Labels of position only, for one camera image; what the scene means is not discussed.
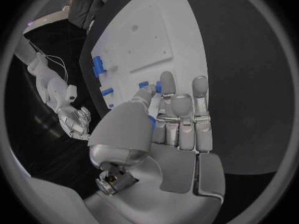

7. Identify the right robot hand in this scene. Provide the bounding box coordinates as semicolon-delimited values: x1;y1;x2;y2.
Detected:
56;105;92;141

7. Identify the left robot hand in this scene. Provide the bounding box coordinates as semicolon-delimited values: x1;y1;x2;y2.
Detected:
83;71;226;224

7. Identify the white task board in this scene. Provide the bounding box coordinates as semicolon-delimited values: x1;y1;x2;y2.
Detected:
90;0;209;120

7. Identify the blue gear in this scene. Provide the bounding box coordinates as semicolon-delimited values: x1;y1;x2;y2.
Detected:
146;115;157;131

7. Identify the blue block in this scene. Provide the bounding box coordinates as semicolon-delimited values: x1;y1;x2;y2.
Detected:
91;56;109;79

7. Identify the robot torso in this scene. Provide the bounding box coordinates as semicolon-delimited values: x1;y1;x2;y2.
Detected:
21;12;71;36

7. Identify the person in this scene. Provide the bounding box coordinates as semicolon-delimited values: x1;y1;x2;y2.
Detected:
62;0;105;34

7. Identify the white cable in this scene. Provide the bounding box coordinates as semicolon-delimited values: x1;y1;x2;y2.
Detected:
43;54;69;81
45;56;67;79

